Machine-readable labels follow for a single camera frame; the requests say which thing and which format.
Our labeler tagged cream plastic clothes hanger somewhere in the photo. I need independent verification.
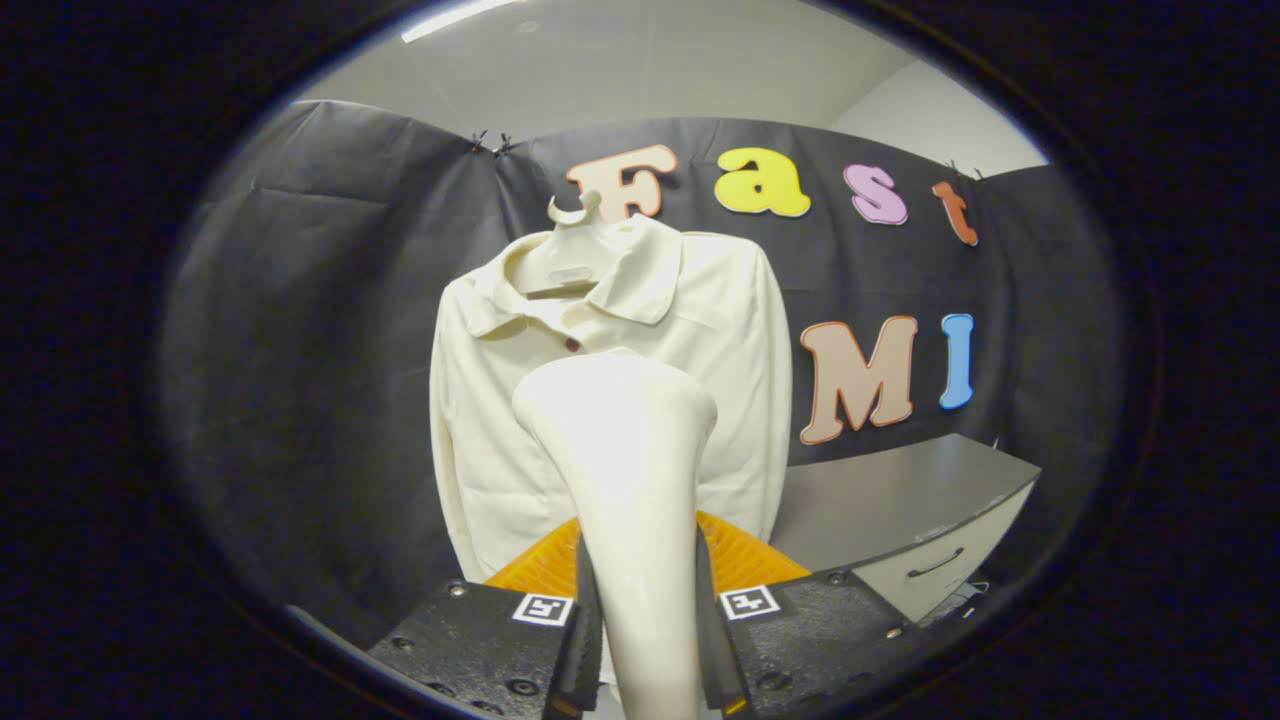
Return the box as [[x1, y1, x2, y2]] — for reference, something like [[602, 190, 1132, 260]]
[[505, 190, 641, 297]]

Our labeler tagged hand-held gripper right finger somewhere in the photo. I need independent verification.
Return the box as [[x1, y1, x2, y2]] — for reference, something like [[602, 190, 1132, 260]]
[[693, 510, 931, 720]]

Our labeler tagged cream button-up shirt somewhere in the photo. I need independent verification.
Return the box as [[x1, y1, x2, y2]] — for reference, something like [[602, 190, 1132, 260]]
[[430, 213, 794, 584]]

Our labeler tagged black backdrop cloth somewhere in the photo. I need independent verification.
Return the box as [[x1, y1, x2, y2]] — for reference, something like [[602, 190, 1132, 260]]
[[160, 98, 1126, 651]]

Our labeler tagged white cabinet with grey top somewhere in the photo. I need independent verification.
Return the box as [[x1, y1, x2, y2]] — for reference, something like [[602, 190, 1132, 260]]
[[768, 432, 1043, 626]]

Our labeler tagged white garment steamer head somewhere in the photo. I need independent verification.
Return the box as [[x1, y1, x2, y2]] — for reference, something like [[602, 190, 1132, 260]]
[[512, 347, 719, 720]]

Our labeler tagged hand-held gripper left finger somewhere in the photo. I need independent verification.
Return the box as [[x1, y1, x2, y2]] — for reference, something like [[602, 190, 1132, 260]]
[[365, 515, 604, 720]]

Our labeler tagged ceiling strip light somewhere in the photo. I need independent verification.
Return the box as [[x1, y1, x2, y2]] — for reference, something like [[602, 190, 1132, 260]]
[[400, 0, 527, 44]]

